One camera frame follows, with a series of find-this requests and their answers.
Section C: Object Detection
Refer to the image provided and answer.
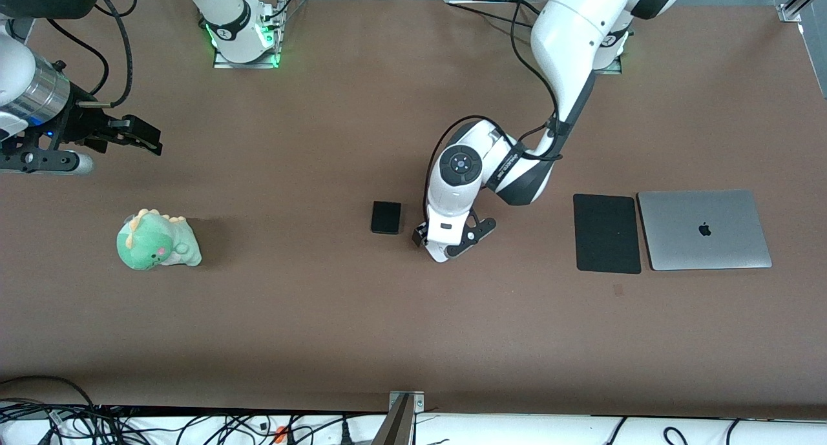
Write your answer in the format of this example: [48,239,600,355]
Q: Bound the small black square box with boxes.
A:
[371,201,402,235]

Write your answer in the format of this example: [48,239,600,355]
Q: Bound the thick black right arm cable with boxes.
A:
[76,0,138,108]

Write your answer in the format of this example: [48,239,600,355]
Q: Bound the silver laptop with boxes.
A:
[637,189,773,271]

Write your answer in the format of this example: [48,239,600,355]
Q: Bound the black cable tangle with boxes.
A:
[0,403,362,445]

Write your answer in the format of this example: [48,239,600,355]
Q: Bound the green plush dinosaur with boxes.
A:
[116,208,202,271]

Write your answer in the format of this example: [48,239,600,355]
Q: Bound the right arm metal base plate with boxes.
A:
[213,0,280,69]

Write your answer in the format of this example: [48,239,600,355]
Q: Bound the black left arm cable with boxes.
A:
[423,0,564,223]

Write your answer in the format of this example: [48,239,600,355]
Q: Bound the black cable loop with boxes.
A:
[0,375,98,410]

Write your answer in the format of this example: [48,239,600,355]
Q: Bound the silver metal bracket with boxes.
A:
[388,391,425,412]

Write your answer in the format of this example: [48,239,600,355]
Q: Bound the dark metal beam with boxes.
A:
[372,395,414,445]

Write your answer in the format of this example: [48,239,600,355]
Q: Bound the black mouse pad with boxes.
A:
[573,193,642,274]

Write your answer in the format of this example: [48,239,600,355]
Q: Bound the black cable on table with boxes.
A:
[445,0,540,32]

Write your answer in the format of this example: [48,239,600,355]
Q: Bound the aluminium frame post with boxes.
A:
[779,0,827,23]

